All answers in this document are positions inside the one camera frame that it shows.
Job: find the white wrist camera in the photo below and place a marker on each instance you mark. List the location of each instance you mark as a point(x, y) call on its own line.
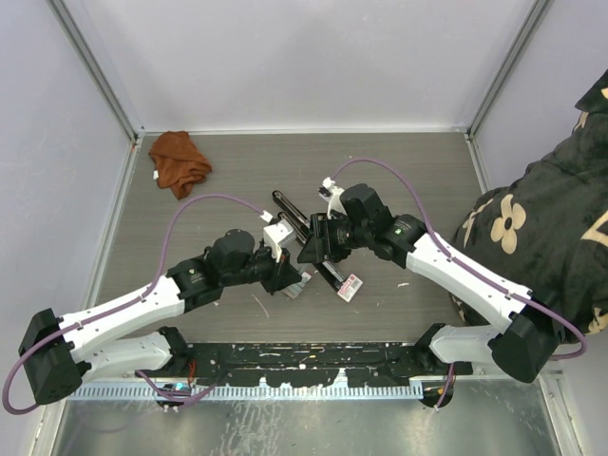
point(277, 236)
point(330, 192)

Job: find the black floral fleece garment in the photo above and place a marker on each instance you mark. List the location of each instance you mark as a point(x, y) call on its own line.
point(547, 230)

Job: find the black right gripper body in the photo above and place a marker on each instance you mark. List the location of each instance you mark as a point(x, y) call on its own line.
point(345, 236)

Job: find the aluminium frame post left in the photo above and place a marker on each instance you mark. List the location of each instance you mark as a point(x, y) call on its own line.
point(99, 67)

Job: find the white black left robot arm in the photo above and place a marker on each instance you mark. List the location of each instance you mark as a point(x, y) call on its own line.
point(60, 353)

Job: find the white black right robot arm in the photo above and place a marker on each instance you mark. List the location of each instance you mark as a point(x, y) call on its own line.
point(520, 331)

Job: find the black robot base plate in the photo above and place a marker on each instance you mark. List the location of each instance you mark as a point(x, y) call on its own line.
point(372, 364)

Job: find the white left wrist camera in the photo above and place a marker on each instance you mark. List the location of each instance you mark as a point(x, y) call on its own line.
point(277, 236)

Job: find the aluminium frame post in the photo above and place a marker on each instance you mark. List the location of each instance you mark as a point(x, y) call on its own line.
point(99, 67)
point(531, 22)

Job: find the perforated cable duct strip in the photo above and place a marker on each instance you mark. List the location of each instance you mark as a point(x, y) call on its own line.
point(135, 391)

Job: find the orange-brown cloth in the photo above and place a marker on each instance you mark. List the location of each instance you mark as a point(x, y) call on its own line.
point(179, 164)

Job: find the red white staple box sleeve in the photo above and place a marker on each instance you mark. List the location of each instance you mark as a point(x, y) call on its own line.
point(349, 288)

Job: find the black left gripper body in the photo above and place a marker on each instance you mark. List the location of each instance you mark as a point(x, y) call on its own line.
point(264, 269)

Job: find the aluminium frame post right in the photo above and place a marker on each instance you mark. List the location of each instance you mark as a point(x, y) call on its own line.
point(531, 22)

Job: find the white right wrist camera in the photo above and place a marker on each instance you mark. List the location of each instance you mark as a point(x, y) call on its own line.
point(330, 192)

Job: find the aluminium front rail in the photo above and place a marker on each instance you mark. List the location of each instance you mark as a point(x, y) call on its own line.
point(553, 367)

